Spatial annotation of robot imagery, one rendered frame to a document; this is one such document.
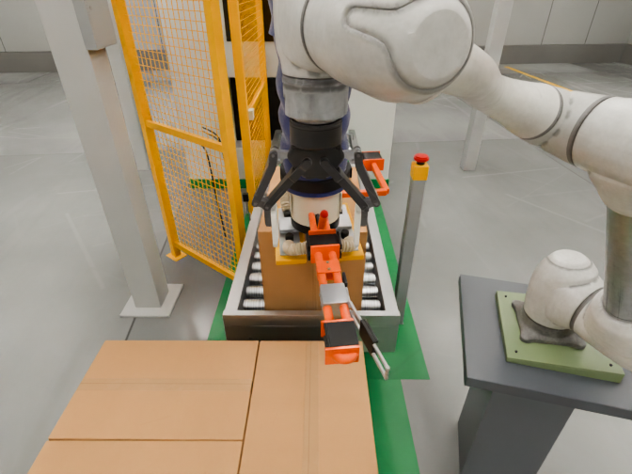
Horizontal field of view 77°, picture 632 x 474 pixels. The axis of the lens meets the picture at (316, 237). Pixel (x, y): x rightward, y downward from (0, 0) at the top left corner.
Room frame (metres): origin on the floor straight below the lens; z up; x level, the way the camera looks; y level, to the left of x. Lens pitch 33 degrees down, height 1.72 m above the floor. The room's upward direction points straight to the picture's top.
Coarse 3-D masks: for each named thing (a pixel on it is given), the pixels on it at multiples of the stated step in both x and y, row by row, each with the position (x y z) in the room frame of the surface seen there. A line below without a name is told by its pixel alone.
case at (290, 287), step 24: (264, 240) 1.23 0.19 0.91; (360, 240) 1.22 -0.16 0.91; (264, 264) 1.23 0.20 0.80; (288, 264) 1.23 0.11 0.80; (312, 264) 1.22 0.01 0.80; (360, 264) 1.22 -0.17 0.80; (264, 288) 1.23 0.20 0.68; (288, 288) 1.23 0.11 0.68; (312, 288) 1.22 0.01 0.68; (360, 288) 1.22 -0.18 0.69
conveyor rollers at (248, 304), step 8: (368, 248) 1.72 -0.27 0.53; (256, 256) 1.64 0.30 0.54; (368, 256) 1.64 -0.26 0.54; (256, 264) 1.56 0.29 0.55; (368, 264) 1.56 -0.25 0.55; (256, 272) 1.55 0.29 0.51; (368, 272) 1.54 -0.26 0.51; (256, 280) 1.46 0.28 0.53; (368, 280) 1.45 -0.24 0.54; (248, 288) 1.38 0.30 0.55; (256, 288) 1.38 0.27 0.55; (368, 288) 1.38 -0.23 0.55; (376, 288) 1.38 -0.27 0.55; (248, 296) 1.37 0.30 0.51; (256, 296) 1.37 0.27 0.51; (368, 296) 1.36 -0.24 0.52; (376, 296) 1.36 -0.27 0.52; (248, 304) 1.28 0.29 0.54; (256, 304) 1.28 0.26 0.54; (368, 304) 1.28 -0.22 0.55; (376, 304) 1.28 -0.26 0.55
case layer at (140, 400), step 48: (96, 384) 0.88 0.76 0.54; (144, 384) 0.88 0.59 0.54; (192, 384) 0.88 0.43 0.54; (240, 384) 0.88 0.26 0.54; (288, 384) 0.88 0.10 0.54; (336, 384) 0.88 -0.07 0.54; (96, 432) 0.71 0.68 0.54; (144, 432) 0.71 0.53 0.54; (192, 432) 0.71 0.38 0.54; (240, 432) 0.71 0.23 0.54; (288, 432) 0.71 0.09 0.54; (336, 432) 0.71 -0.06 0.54
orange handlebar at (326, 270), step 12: (372, 168) 1.46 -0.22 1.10; (384, 180) 1.35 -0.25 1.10; (384, 192) 1.27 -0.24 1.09; (312, 216) 1.10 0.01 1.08; (312, 228) 1.04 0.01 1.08; (324, 228) 1.04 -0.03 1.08; (324, 264) 0.86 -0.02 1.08; (336, 264) 0.86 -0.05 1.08; (324, 276) 0.82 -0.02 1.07; (336, 276) 0.81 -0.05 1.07; (324, 312) 0.69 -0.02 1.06; (348, 312) 0.69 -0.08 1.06; (336, 360) 0.56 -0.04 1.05; (348, 360) 0.56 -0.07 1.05
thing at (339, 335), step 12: (324, 324) 0.64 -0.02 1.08; (336, 324) 0.64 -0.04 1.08; (348, 324) 0.64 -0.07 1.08; (324, 336) 0.64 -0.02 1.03; (336, 336) 0.60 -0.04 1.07; (348, 336) 0.60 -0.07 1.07; (324, 348) 0.57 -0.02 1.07; (336, 348) 0.57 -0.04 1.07; (348, 348) 0.57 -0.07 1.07; (324, 360) 0.57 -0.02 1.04
